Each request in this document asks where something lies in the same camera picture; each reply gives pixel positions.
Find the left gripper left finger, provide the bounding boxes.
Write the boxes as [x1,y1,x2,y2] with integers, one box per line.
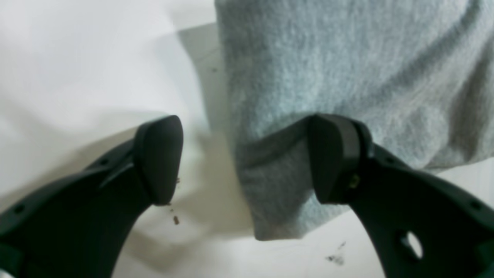
[0,115,183,278]

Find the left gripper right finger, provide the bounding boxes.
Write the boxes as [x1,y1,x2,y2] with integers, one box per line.
[307,114,494,278]

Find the grey T-shirt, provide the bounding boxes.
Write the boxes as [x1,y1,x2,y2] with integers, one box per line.
[215,0,494,241]

